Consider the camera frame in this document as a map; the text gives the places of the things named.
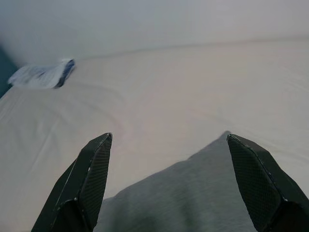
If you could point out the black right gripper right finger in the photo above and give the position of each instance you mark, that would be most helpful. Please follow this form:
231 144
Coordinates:
263 188

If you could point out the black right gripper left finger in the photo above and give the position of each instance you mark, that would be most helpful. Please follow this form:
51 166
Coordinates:
79 183

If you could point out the grey pillow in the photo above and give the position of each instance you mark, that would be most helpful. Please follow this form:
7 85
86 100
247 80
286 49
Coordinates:
181 193

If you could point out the blue white folded cloth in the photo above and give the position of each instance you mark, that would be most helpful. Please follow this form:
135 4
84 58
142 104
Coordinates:
41 75

